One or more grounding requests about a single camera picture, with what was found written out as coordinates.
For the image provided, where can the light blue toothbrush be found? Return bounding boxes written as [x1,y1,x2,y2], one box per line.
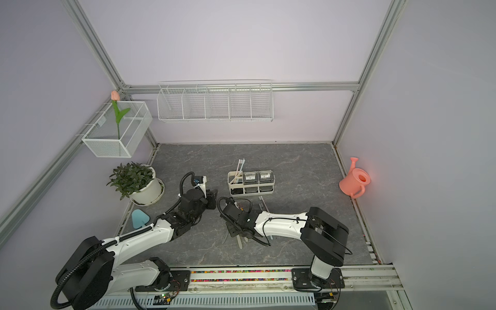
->
[228,159,245,184]

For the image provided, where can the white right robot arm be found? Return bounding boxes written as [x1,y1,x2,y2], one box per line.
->
[216,197,353,280]

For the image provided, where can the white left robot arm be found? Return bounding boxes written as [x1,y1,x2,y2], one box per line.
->
[50,187,218,309]

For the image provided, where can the teal thin toothbrush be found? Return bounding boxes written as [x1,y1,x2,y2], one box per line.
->
[259,196,270,213]

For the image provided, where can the white toothbrush holder caddy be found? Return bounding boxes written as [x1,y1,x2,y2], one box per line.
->
[227,170,275,197]

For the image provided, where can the teal garden trowel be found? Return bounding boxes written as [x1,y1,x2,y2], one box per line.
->
[131,209,151,229]

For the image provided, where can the potted green plant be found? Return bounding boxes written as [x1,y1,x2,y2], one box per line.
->
[107,161,165,207]

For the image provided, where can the white mesh basket small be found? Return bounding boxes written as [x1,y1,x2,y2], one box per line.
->
[81,101,152,158]

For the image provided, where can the pink watering can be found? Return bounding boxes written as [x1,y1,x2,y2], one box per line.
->
[339,157,371,199]

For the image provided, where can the pink artificial tulip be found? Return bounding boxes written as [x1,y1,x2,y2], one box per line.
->
[111,90,130,140]

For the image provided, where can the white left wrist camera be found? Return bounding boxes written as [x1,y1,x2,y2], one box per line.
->
[192,176,207,196]

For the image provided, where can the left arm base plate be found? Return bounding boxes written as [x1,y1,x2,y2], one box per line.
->
[134,269,191,292]

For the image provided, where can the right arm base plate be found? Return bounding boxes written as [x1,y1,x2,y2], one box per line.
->
[291,267,345,293]

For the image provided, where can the white wire basket long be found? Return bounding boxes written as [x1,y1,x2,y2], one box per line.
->
[157,80,274,122]

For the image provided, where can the white vented cable duct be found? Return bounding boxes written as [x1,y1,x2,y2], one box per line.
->
[88,292,316,310]

